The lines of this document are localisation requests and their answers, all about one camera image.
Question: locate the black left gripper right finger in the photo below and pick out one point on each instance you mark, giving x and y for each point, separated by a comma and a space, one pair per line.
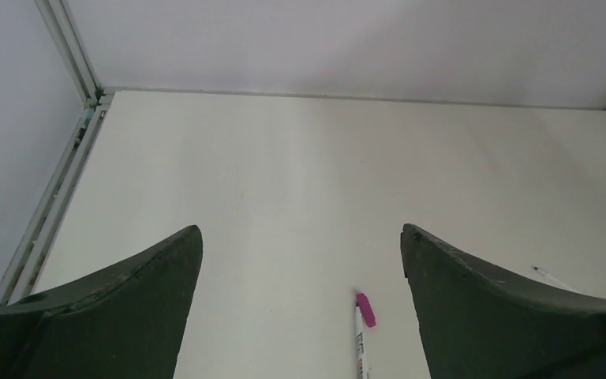
479, 320

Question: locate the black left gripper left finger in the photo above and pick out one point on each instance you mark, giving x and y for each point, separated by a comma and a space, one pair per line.
126, 320

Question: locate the white pen blue end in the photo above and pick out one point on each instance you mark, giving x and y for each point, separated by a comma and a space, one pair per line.
553, 280

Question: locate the magenta pen cap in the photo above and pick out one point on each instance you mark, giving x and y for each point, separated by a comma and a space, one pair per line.
365, 309

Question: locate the white marker pen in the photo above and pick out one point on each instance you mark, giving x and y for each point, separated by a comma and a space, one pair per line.
362, 369

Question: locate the aluminium frame rail left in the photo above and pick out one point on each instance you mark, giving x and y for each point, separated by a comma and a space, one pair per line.
26, 266

